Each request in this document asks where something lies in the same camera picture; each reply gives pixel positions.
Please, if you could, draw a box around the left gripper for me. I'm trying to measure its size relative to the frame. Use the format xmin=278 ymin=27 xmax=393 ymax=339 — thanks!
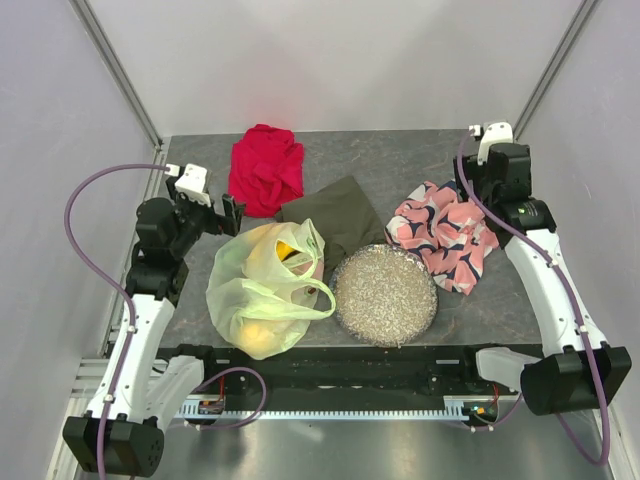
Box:
xmin=166 ymin=177 xmax=245 ymax=257

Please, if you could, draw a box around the pale green plastic bag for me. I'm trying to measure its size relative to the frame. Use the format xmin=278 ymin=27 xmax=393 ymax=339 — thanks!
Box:
xmin=206 ymin=219 xmax=336 ymax=360

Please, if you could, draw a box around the olive green cloth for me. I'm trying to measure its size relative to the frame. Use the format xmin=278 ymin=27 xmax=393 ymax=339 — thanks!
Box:
xmin=275 ymin=175 xmax=386 ymax=270

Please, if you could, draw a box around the yellow banana bunch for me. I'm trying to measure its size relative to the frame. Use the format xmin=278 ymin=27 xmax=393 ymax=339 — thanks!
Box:
xmin=276 ymin=240 xmax=309 ymax=266

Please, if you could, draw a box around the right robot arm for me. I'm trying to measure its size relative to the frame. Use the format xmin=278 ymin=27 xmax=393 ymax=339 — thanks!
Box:
xmin=454 ymin=143 xmax=632 ymax=416

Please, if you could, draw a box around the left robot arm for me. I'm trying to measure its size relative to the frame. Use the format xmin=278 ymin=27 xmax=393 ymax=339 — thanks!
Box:
xmin=63 ymin=193 xmax=244 ymax=479

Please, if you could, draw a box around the red cloth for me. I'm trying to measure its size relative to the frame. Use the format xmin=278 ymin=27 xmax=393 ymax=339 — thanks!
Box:
xmin=228 ymin=124 xmax=305 ymax=218

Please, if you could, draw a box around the pink patterned cloth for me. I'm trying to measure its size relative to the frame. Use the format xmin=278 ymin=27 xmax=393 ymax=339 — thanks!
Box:
xmin=385 ymin=181 xmax=499 ymax=295

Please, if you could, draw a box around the speckled round plate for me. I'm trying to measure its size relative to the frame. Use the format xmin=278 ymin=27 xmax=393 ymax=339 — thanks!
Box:
xmin=329 ymin=244 xmax=439 ymax=348

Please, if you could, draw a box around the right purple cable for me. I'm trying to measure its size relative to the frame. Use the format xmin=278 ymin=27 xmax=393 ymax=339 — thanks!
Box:
xmin=456 ymin=130 xmax=612 ymax=466

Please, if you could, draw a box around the purple cable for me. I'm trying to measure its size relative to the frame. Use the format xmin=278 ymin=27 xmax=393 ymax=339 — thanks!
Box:
xmin=66 ymin=163 xmax=172 ymax=480
xmin=456 ymin=130 xmax=612 ymax=466

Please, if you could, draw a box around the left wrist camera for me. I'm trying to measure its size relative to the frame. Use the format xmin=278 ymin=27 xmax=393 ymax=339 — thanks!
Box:
xmin=166 ymin=163 xmax=212 ymax=207

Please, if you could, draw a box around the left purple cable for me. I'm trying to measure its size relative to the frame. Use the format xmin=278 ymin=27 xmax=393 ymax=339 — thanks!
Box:
xmin=66 ymin=163 xmax=172 ymax=480

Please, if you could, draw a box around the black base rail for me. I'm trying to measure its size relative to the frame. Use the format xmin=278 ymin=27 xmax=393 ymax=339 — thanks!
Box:
xmin=154 ymin=343 xmax=546 ymax=414

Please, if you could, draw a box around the white cable duct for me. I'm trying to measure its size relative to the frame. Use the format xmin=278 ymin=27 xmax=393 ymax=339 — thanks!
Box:
xmin=174 ymin=397 xmax=497 ymax=423

